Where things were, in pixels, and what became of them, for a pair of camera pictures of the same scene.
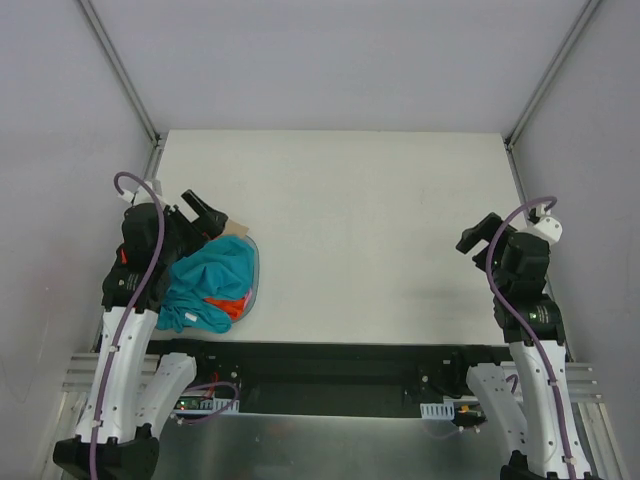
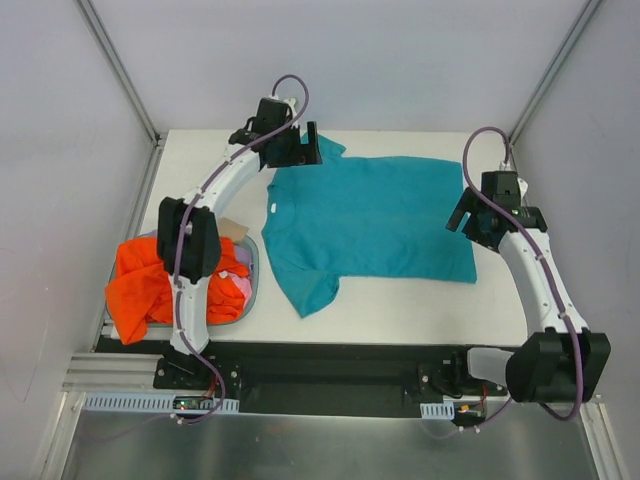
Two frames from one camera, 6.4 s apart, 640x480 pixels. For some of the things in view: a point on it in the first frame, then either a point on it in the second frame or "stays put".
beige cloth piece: x=235 y=228 stays put
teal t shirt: x=222 y=268 to x=382 y=217
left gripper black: x=201 y=220 to x=298 y=150
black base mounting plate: x=335 y=378 stays put
